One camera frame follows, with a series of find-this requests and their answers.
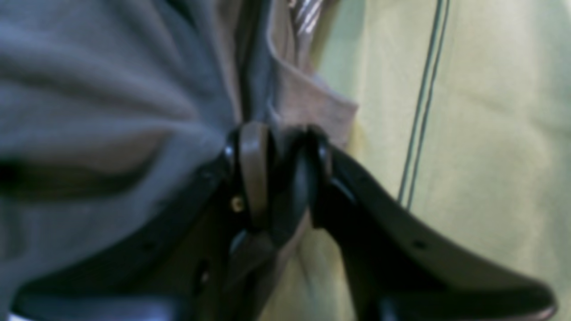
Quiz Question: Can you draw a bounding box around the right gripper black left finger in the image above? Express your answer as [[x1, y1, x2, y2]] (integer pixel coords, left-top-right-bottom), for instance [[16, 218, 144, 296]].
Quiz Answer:
[[9, 123, 270, 321]]

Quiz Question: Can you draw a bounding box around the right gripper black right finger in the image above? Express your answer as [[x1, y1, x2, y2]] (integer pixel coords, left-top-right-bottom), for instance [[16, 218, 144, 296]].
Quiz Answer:
[[287, 126, 558, 321]]

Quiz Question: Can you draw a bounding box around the grey t-shirt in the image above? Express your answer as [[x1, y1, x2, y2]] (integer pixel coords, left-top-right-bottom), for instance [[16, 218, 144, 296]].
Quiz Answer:
[[0, 0, 357, 320]]

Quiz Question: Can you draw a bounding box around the green table cloth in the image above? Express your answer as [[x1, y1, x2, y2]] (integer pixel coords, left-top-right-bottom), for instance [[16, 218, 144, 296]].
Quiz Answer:
[[264, 0, 570, 321]]

